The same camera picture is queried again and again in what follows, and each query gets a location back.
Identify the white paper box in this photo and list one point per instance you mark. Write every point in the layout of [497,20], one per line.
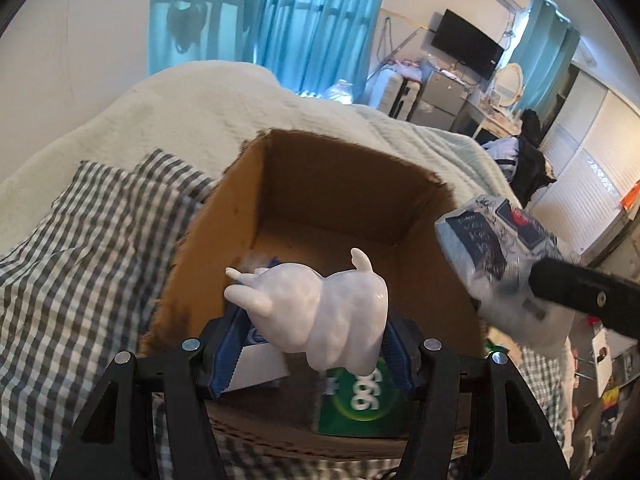
[260,366]

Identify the white animal figurine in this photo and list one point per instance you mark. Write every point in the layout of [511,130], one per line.
[320,310]

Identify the white wardrobe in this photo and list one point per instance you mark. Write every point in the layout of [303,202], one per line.
[590,150]

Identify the green paper box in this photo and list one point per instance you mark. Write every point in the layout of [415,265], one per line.
[360,410]

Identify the orange hanging item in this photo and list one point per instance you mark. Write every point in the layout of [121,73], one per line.
[626,203]

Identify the white low cabinet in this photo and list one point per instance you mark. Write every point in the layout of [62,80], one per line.
[387,92]

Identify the black flat television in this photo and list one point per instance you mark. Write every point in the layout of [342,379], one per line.
[467,42]

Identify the oval white vanity mirror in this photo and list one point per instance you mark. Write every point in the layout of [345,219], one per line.
[509,85]

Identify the brown cardboard box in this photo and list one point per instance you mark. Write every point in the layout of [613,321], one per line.
[325,195]

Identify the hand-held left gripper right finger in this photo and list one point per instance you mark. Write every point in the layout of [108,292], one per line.
[397,360]

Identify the wide blue window curtain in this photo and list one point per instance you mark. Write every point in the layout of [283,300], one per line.
[300,20]

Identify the striped white cloth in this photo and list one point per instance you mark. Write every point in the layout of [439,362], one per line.
[502,155]

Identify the black hanging clothes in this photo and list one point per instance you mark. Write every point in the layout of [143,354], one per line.
[535,160]

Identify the narrow blue curtain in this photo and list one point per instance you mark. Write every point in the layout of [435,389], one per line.
[542,45]

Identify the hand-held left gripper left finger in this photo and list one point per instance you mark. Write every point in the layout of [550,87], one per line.
[227,362]

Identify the grey mini fridge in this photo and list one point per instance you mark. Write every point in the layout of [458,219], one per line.
[440,100]

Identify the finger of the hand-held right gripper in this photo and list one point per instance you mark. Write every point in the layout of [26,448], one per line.
[585,290]

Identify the grey white checkered cloth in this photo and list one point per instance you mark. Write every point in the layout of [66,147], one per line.
[75,270]

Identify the white vanity desk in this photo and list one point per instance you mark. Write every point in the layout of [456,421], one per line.
[492,120]

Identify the cream fleece blanket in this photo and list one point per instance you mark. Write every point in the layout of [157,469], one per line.
[165,110]

